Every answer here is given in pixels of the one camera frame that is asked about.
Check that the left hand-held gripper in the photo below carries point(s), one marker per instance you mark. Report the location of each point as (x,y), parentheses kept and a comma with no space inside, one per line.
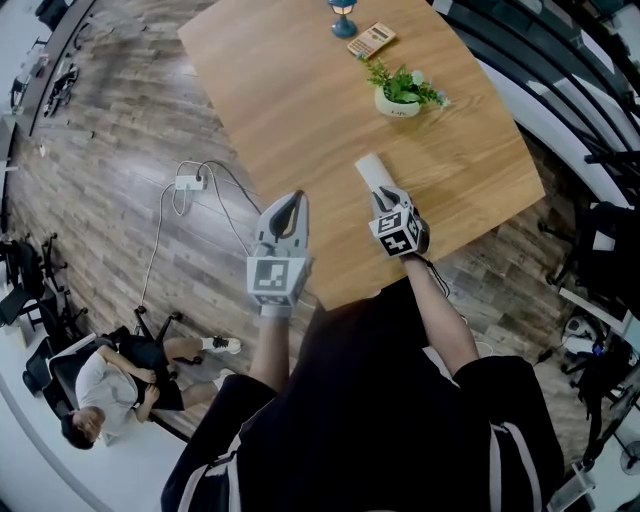
(272,275)

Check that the tan calculator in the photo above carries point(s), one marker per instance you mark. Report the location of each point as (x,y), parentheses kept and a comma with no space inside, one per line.
(371,40)

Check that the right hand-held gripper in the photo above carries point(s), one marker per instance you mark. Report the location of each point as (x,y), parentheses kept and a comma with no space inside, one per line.
(400,235)

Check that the black metal railing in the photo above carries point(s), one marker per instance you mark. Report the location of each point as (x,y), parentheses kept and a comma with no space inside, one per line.
(560,65)

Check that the long grey desk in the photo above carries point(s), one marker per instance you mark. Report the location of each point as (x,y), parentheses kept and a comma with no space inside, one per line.
(55,65)

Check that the black office chair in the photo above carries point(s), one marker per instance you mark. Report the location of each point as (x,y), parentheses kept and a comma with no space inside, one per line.
(60,370)
(27,280)
(600,255)

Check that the white case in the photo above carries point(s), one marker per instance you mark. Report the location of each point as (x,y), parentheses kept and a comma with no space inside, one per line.
(375,170)

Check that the green plant in white pot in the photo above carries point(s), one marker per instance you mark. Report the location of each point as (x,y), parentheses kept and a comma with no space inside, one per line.
(400,95)

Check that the person's black clothing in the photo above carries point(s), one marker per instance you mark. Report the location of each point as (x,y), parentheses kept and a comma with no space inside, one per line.
(375,415)

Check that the white power strip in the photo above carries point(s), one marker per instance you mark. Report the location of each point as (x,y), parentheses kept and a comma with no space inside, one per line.
(190,182)

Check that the blue lantern lamp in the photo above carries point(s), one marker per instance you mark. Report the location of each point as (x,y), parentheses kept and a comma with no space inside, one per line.
(343,20)

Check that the person's left forearm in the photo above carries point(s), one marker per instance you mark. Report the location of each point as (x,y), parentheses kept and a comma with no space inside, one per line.
(270,355)

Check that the person's right forearm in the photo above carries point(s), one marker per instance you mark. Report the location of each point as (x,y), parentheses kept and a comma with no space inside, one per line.
(435,315)

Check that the white round device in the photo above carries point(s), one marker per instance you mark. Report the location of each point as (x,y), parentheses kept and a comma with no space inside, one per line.
(582,335)

